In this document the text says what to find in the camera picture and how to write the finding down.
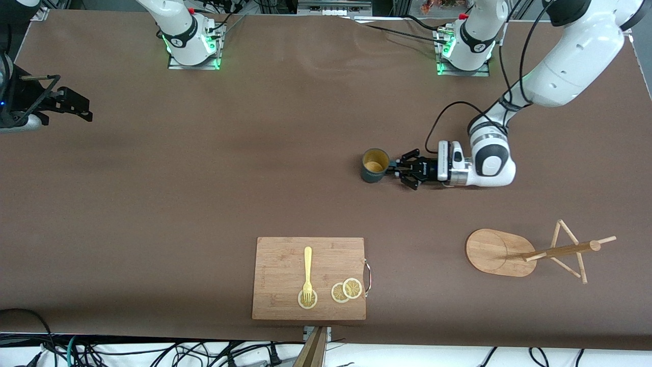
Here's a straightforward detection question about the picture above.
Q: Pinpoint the teal cup with yellow inside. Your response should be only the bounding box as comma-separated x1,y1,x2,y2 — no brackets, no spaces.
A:
361,148,391,184

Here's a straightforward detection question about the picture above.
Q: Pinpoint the wooden cup rack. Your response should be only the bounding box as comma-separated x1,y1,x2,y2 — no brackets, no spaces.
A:
465,219,617,284

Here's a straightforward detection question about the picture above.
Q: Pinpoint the yellow plastic fork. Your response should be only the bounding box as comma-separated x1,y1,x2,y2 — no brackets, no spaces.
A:
302,247,313,305

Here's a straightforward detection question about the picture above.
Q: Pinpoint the orange red decoration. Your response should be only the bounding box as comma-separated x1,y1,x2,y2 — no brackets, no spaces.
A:
421,0,461,14

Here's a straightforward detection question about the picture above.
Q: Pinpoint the brown table cover mat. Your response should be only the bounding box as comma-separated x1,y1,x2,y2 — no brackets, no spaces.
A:
0,9,652,351

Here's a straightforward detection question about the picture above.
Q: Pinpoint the wooden cutting board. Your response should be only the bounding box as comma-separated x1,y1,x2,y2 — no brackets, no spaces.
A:
252,237,372,321

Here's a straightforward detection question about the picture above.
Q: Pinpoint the grey power strip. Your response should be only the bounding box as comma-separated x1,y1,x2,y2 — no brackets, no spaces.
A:
297,0,373,17

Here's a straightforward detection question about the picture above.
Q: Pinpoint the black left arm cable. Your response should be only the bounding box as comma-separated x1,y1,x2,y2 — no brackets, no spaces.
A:
426,0,551,156

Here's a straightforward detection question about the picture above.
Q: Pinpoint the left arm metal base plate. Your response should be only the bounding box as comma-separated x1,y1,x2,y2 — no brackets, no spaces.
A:
436,28,491,77

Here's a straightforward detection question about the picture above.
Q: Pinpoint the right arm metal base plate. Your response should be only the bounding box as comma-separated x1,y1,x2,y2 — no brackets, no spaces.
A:
167,23,226,70

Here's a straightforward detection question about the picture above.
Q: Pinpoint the long black table cable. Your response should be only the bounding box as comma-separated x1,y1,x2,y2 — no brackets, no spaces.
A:
363,23,451,45

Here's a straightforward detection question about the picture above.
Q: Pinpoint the short black table cable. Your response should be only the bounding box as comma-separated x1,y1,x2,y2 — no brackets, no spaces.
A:
405,14,445,32

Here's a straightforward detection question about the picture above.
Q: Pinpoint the wooden post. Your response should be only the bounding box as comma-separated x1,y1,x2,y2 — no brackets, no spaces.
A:
293,326,328,367

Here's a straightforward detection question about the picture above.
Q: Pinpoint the black looped floor cable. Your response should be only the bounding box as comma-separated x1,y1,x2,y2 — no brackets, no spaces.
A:
0,308,58,367

